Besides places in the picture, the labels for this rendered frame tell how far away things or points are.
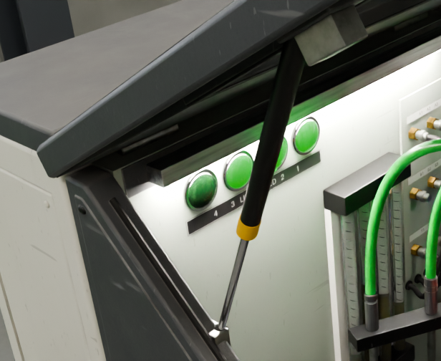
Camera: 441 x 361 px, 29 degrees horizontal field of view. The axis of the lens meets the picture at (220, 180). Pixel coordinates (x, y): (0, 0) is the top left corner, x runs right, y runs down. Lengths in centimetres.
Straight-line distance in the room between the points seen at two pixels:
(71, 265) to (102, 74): 23
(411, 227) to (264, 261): 32
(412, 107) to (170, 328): 56
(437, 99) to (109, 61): 51
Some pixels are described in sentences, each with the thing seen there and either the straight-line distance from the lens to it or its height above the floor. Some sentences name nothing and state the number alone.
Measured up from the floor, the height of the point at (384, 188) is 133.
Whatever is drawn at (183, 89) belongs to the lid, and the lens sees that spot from 64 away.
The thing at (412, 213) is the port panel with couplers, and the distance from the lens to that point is 133.
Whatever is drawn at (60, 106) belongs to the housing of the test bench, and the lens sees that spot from 96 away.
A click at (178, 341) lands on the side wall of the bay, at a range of 86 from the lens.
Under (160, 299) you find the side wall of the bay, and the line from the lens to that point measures 85.
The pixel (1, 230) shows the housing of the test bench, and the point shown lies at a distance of 113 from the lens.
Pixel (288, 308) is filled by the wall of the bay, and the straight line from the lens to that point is 117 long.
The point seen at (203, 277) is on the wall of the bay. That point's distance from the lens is 103.
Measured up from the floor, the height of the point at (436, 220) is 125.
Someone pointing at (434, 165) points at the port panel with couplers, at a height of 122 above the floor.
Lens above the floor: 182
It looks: 26 degrees down
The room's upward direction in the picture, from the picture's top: 8 degrees counter-clockwise
